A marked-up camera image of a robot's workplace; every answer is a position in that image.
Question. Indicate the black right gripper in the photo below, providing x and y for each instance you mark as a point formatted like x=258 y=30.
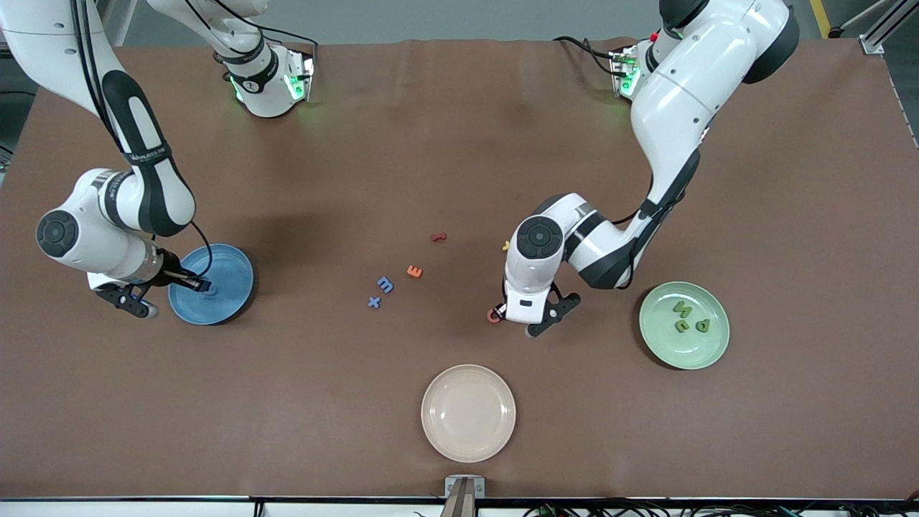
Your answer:
x=174 y=271

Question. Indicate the blue foam letter m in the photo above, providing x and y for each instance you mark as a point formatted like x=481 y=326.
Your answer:
x=385 y=285

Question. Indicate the green foam letter N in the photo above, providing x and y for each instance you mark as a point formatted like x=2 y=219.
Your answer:
x=680 y=309

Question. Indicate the green foam letter P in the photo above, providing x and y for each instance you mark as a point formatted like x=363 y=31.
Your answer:
x=703 y=325

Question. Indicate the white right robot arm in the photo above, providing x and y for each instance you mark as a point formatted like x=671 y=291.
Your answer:
x=108 y=237

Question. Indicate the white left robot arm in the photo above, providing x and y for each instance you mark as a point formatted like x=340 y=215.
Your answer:
x=682 y=86

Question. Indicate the pink foam letter Q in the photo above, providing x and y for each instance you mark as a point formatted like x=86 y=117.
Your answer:
x=491 y=314

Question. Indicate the blue plate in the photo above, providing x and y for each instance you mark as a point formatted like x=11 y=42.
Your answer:
x=230 y=273

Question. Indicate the orange foam letter E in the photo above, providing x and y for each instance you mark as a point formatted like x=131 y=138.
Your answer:
x=414 y=271

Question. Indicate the cream plate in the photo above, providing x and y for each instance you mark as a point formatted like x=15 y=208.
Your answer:
x=468 y=413

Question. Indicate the brown table mat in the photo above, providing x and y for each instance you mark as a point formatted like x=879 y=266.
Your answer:
x=459 y=143

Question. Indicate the light green plate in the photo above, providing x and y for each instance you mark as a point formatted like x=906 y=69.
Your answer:
x=660 y=345

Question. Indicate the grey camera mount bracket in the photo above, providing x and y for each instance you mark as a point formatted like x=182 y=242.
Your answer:
x=464 y=495

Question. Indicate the aluminium frame post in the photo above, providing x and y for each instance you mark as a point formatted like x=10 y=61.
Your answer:
x=872 y=44

